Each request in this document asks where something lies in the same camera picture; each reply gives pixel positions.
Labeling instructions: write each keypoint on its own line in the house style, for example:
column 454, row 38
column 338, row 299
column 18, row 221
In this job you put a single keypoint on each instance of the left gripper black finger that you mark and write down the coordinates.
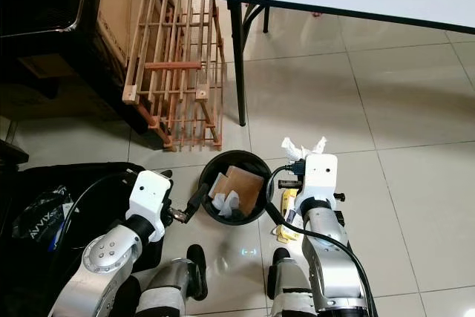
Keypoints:
column 199, row 200

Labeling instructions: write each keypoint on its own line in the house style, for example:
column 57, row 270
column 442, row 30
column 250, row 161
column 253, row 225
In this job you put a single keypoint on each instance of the white tissue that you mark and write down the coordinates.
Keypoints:
column 293, row 146

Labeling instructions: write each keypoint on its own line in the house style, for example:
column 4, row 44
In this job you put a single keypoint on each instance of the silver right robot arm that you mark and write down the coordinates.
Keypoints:
column 330, row 250

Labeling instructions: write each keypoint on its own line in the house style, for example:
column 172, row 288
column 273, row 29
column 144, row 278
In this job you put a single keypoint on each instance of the round black rubbish bin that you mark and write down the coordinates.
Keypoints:
column 234, row 154

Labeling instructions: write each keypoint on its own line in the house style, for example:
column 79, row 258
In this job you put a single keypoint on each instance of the white paper scrap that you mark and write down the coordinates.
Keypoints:
column 226, row 202

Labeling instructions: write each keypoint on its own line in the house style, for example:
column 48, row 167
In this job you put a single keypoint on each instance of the brown cardboard piece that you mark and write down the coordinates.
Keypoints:
column 245, row 183

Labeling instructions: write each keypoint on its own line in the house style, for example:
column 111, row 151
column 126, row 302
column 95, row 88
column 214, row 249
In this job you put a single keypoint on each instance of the yellow snack wrapper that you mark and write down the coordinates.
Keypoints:
column 286, row 228

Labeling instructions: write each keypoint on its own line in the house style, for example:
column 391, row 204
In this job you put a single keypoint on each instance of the robot left leg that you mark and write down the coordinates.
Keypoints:
column 178, row 276

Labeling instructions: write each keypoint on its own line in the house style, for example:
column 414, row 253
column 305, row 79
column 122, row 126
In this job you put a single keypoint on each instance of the robot leg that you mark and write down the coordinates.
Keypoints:
column 293, row 287
column 178, row 276

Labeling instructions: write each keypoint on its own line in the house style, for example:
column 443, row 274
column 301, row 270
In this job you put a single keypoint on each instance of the upright black table leg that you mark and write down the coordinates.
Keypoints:
column 240, row 72

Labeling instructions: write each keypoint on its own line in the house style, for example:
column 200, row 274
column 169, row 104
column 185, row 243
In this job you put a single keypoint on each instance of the robot right leg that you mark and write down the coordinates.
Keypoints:
column 293, row 287

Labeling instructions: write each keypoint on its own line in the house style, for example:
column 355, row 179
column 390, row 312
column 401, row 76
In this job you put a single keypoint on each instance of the printed clear plastic bag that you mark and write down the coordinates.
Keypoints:
column 50, row 217

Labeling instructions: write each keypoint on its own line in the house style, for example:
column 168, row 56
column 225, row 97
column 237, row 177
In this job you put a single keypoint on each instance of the folded wooden rack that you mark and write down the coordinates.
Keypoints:
column 171, row 65

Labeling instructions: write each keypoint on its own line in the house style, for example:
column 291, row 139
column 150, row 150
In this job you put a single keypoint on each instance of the brown cardboard box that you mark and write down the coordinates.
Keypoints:
column 74, row 105

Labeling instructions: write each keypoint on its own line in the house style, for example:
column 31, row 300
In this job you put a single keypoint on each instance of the short black table leg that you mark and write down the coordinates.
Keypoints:
column 266, row 20

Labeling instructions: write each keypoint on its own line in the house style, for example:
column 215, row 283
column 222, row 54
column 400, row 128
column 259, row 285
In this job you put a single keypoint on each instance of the large black bag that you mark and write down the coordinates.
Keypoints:
column 30, row 287

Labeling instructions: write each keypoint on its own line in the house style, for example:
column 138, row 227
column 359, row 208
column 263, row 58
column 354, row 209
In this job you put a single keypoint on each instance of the large brown cardboard sheet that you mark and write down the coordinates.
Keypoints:
column 115, row 5

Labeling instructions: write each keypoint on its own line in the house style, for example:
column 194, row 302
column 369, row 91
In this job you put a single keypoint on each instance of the black cabinet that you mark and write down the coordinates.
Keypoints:
column 59, row 12

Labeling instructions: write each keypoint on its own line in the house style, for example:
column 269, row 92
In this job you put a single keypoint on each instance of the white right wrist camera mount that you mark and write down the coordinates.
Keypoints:
column 319, row 176

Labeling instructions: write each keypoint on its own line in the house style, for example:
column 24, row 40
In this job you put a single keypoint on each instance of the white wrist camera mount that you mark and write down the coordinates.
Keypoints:
column 319, row 176
column 150, row 194

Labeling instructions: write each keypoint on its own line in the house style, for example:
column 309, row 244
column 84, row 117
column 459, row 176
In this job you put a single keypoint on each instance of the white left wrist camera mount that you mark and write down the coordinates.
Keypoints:
column 150, row 194

